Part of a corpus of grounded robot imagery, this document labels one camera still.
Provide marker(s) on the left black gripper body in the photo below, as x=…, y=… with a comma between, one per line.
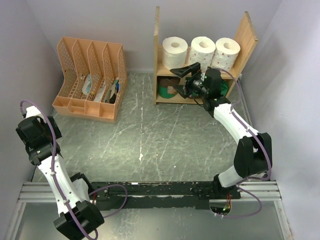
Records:
x=56, y=131

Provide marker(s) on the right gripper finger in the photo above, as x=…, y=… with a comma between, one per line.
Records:
x=183, y=91
x=192, y=69

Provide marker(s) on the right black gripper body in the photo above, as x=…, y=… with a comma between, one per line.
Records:
x=195, y=83

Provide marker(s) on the brown roll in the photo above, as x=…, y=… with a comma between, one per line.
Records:
x=166, y=86

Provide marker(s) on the white roll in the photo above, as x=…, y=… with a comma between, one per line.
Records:
x=174, y=52
x=226, y=53
x=201, y=51

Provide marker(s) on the green roll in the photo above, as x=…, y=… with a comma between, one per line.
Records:
x=224, y=88

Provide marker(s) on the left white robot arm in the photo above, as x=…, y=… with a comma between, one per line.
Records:
x=78, y=217

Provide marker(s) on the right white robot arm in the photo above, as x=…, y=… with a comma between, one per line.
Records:
x=253, y=154

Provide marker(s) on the wooden two-tier shelf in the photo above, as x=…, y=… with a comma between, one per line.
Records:
x=245, y=36

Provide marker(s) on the stationery in organizer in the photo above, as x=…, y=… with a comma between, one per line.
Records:
x=109, y=97

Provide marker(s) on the orange plastic file organizer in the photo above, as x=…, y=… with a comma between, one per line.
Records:
x=104, y=61

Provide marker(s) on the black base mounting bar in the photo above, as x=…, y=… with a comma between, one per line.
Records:
x=162, y=194

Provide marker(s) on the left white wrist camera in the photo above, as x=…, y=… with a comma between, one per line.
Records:
x=31, y=111

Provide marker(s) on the aluminium rail frame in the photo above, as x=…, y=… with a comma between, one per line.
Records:
x=257, y=215

